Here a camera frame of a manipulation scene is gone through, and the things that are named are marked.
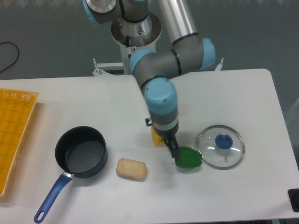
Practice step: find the glass lid blue knob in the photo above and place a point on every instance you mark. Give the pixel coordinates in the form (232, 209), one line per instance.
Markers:
(221, 147)

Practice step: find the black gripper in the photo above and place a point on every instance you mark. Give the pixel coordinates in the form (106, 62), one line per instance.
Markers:
(169, 140)

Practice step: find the yellow bell pepper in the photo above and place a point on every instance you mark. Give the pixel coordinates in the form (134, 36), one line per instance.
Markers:
(157, 139)

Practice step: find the green bell pepper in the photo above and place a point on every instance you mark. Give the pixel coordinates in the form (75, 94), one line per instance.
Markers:
(189, 158)

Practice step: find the black saucepan blue handle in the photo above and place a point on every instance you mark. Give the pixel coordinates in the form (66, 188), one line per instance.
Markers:
(82, 153)

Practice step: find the yellow plastic basket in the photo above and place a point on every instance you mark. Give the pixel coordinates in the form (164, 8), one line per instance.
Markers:
(16, 109)

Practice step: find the black object table corner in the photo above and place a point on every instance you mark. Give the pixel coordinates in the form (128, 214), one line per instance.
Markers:
(294, 199)

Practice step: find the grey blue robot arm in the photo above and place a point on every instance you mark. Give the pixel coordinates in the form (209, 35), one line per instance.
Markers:
(153, 72)

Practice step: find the beige bread loaf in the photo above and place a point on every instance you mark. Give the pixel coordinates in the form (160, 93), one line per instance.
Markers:
(131, 169)

